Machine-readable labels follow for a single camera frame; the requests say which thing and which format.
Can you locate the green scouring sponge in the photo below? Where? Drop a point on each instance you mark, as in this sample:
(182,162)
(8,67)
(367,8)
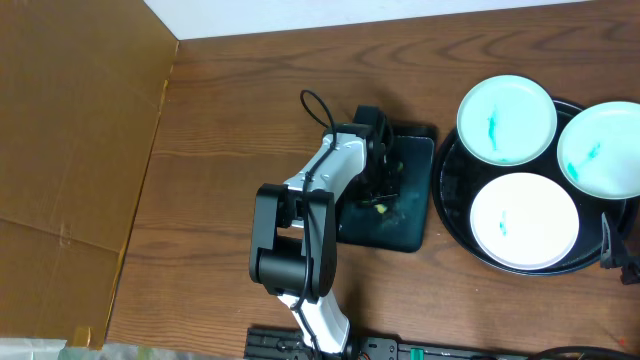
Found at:
(382,207)

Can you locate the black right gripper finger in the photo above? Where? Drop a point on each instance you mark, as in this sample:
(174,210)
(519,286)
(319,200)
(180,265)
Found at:
(613,251)
(630,273)

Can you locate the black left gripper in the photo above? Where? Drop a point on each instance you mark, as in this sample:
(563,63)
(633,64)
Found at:
(386,181)

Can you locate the white plate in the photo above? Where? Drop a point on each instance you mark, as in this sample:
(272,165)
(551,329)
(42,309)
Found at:
(524,221)

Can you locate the brown cardboard panel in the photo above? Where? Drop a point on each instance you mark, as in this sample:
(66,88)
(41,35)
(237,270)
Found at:
(82,87)

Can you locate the mint green plate right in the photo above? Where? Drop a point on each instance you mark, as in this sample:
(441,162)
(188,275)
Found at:
(598,151)

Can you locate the mint green plate left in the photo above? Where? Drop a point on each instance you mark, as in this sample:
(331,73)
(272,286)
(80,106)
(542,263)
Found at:
(506,120)

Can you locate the mint green plate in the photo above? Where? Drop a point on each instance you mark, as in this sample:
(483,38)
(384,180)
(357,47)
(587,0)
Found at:
(506,120)
(598,151)

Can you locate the black rectangular water tray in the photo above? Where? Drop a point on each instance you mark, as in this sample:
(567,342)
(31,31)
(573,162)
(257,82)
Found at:
(402,226)

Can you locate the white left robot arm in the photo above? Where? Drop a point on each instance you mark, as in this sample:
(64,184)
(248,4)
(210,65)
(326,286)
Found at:
(294,237)

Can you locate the black round tray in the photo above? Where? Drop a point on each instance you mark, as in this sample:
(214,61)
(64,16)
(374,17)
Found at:
(458,176)

